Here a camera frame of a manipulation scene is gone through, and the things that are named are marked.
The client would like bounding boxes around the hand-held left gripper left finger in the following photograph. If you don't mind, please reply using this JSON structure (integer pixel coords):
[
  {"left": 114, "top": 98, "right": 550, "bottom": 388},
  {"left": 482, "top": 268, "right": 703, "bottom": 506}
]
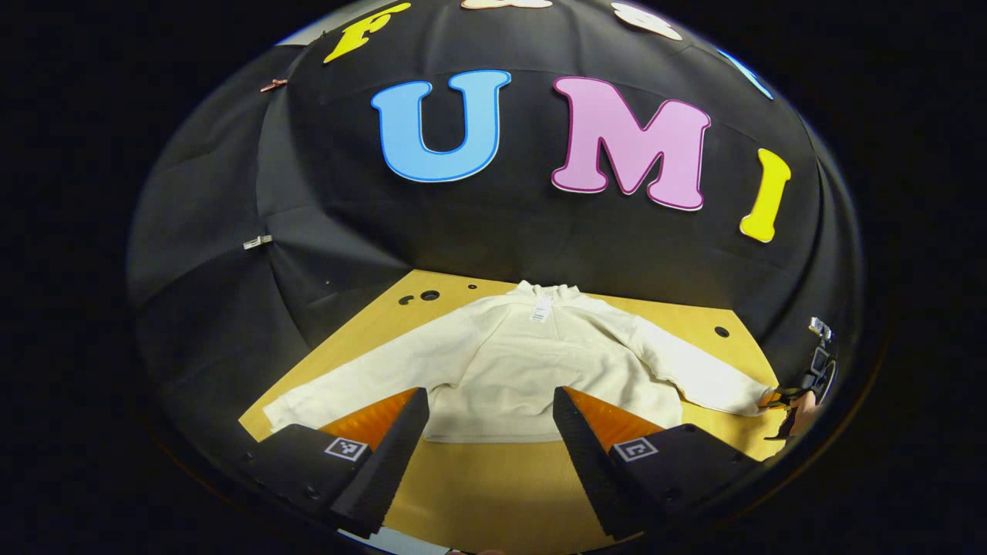
[{"left": 247, "top": 388, "right": 430, "bottom": 538}]

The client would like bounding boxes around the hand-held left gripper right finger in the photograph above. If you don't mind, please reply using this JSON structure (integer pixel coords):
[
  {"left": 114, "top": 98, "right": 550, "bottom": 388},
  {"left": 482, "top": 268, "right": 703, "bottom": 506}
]
[{"left": 552, "top": 386, "right": 760, "bottom": 540}]

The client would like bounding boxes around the white sweatshirt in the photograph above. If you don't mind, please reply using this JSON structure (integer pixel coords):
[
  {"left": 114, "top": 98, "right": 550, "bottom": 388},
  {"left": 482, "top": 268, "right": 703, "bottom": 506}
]
[{"left": 263, "top": 281, "right": 776, "bottom": 444}]

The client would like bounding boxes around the black backdrop cloth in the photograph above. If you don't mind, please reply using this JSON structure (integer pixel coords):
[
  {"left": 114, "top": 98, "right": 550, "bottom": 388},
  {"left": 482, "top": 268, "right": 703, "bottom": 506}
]
[{"left": 127, "top": 0, "right": 864, "bottom": 463}]

